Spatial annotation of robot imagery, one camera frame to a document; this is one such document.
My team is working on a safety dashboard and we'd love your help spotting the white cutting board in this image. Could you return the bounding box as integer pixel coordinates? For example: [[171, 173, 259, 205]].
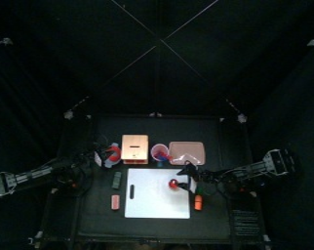
[[124, 167, 192, 220]]

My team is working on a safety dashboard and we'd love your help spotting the pink square plate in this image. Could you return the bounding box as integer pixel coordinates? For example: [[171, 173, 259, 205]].
[[168, 141, 207, 166]]

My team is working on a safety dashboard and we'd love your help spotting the dark grey block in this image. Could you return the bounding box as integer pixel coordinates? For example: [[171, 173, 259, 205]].
[[111, 171, 124, 190]]

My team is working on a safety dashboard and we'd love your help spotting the red ring toy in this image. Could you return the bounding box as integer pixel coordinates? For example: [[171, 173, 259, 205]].
[[105, 146, 123, 163]]

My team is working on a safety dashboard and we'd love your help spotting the red cookie cutter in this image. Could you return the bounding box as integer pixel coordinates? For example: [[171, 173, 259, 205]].
[[168, 178, 183, 191]]

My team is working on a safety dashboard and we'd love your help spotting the wooden box with slot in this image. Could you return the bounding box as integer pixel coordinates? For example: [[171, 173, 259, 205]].
[[120, 134, 150, 165]]

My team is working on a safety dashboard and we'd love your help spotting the orange toy carrot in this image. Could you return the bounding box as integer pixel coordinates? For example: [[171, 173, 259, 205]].
[[194, 194, 204, 212]]

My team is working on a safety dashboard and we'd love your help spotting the pink plastic cup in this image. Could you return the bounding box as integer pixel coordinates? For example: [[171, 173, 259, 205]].
[[150, 143, 171, 163]]

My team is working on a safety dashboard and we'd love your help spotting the pink rectangular block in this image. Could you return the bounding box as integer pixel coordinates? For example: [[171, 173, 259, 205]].
[[111, 194, 121, 211]]

